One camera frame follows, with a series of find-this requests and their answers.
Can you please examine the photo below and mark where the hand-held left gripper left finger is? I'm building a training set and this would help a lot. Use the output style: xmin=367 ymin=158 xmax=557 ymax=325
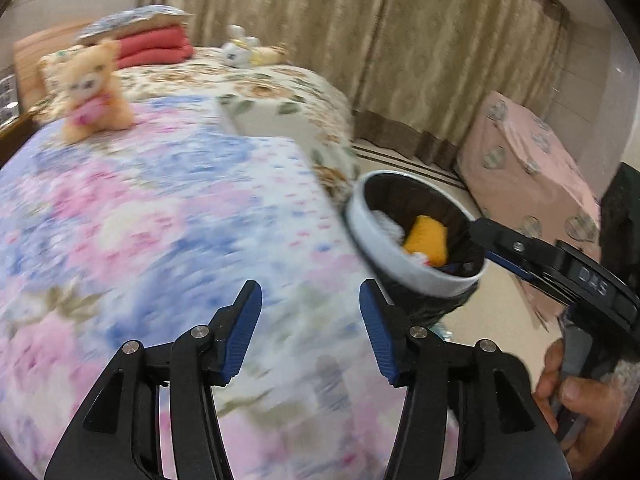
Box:
xmin=44 ymin=280 xmax=263 ymax=480

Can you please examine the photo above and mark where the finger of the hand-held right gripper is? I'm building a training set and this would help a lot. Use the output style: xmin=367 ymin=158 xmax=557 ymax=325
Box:
xmin=469 ymin=216 xmax=558 ymax=276
xmin=485 ymin=250 xmax=576 ymax=306

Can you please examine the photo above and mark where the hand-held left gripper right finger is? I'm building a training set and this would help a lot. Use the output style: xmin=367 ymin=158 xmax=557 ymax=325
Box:
xmin=359 ymin=280 xmax=572 ymax=480

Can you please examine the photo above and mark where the white round waste bin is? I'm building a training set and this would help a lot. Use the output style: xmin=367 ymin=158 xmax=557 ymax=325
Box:
xmin=344 ymin=170 xmax=490 ymax=328

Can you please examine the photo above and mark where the white foam sheet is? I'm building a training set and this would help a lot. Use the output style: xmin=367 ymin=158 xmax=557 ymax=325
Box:
xmin=372 ymin=210 xmax=410 ymax=247

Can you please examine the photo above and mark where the person's right hand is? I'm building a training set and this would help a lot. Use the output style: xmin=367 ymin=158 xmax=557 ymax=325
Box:
xmin=532 ymin=337 xmax=636 ymax=473

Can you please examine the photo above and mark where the pink heart covered furniture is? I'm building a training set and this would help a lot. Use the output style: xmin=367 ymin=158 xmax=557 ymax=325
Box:
xmin=456 ymin=91 xmax=603 ymax=333

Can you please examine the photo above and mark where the black bin bag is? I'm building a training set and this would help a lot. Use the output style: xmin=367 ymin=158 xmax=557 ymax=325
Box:
xmin=360 ymin=175 xmax=486 ymax=328

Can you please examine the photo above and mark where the blue pink floral blanket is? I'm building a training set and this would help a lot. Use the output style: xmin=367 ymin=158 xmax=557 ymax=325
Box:
xmin=0 ymin=92 xmax=461 ymax=480

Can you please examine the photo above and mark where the beige patterned curtain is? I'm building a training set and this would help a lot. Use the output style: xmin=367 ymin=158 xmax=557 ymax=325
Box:
xmin=140 ymin=0 xmax=401 ymax=141
xmin=350 ymin=0 xmax=571 ymax=173

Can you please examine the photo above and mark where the cream floral bedspread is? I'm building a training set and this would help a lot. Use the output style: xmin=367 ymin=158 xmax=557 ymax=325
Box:
xmin=32 ymin=45 xmax=361 ymax=211

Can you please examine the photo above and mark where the small beige plush toy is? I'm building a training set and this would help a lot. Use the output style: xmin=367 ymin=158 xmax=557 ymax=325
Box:
xmin=252 ymin=42 xmax=290 ymax=67

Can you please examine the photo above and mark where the white rabbit plush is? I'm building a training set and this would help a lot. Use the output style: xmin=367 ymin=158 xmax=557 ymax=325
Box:
xmin=221 ymin=25 xmax=261 ymax=68

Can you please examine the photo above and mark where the beige teddy bear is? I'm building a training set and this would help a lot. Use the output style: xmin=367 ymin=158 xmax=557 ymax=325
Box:
xmin=52 ymin=40 xmax=136 ymax=143

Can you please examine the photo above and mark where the wooden nightstand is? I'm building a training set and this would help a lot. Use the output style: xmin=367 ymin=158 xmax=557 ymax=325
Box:
xmin=0 ymin=110 xmax=41 ymax=171

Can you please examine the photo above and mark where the cream floral pillow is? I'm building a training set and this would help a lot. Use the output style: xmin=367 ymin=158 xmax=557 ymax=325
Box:
xmin=39 ymin=45 xmax=86 ymax=96

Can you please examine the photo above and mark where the blue white printed pillow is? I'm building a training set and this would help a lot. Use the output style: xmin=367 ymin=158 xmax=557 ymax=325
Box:
xmin=75 ymin=5 xmax=193 ymax=46

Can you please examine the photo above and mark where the wooden headboard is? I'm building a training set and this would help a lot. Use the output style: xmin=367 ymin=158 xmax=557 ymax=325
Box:
xmin=12 ymin=20 xmax=96 ymax=111

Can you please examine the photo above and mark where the photo frame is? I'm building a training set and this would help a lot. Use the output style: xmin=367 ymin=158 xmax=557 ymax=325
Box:
xmin=0 ymin=72 xmax=21 ymax=126

